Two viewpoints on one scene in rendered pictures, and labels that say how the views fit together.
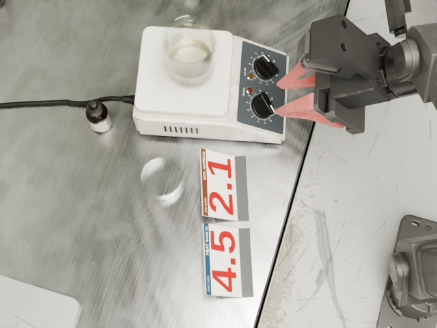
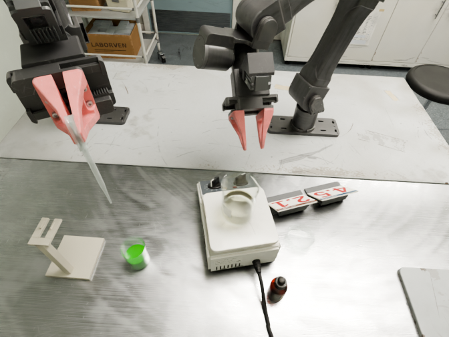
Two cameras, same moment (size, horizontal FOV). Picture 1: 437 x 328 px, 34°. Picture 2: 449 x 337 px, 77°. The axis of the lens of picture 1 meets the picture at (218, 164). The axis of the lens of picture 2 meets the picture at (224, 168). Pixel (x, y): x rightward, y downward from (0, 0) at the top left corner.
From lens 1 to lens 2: 0.72 m
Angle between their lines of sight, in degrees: 49
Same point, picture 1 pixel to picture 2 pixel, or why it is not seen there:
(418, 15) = (234, 35)
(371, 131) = (229, 148)
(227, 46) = (214, 194)
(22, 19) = not seen: outside the picture
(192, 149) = not seen: hidden behind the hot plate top
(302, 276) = (315, 164)
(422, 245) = (310, 83)
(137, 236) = (339, 245)
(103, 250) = (359, 265)
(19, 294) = (423, 311)
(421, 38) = (264, 11)
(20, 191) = not seen: outside the picture
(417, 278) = (323, 87)
